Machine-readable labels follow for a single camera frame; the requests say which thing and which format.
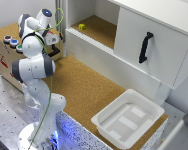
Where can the white cabinet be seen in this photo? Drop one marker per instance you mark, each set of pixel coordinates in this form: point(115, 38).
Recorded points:
point(94, 56)

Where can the green button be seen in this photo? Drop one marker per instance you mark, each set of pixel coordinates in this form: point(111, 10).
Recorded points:
point(19, 48)

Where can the blue button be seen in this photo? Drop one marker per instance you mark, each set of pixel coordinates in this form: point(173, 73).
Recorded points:
point(14, 42)

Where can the yellow block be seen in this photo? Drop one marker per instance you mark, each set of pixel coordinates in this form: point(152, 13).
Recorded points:
point(82, 27)

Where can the white sliding door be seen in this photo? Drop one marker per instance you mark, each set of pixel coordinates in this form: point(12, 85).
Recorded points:
point(164, 53)

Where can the wooden drawer box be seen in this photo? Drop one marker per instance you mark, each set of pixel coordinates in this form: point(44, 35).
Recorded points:
point(4, 71)

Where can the white plastic box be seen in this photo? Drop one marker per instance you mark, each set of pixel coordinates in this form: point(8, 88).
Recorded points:
point(127, 120)

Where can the red button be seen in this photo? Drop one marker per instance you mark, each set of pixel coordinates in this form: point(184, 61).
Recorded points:
point(7, 38)

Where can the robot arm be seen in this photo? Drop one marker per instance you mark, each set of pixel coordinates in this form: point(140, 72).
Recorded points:
point(34, 68)

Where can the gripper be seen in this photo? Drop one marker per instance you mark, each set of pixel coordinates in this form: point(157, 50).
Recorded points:
point(51, 38)

